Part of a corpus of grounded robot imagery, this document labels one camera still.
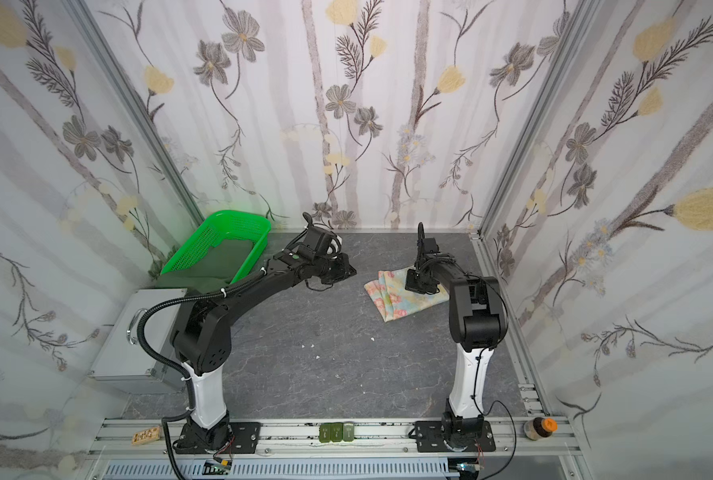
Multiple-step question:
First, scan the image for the floral pastel skirt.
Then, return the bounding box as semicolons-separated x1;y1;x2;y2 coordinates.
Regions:
364;267;450;322

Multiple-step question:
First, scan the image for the dark green skirt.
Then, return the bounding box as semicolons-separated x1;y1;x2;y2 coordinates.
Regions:
154;239;254;293

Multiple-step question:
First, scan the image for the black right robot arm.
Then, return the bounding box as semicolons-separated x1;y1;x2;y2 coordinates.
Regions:
405;231;508;449

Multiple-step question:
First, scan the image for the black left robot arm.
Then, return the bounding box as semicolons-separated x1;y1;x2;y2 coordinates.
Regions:
170;225;356;454

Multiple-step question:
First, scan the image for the green plastic basket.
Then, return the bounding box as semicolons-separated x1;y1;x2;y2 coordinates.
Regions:
160;210;272;283

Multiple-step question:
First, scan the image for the green terminal block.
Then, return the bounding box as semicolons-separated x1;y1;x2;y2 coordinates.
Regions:
318;422;356;443

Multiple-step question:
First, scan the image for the orange capped bottle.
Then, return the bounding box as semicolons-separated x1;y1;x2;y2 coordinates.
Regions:
523;417;558;441

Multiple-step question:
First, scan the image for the silver metal case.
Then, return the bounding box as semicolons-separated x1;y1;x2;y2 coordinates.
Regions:
90;288;186;395

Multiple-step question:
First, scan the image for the small wooden block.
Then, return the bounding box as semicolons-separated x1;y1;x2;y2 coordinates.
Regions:
130;426;162;446

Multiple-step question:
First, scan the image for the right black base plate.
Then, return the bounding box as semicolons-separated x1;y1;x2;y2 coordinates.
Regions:
409;419;497;454

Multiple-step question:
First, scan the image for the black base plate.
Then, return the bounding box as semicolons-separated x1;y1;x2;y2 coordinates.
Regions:
174;421;260;455
409;419;497;454

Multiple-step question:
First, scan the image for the black corrugated cable conduit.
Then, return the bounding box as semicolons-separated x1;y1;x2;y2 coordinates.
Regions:
135;269;268;480

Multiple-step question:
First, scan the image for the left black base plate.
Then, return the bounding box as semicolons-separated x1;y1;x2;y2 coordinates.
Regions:
174;421;260;455

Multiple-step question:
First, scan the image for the white slotted cable duct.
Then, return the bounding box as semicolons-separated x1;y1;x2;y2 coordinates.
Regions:
102;458;461;480

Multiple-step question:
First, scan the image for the aluminium mounting rail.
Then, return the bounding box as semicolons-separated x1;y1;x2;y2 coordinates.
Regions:
85;383;583;461

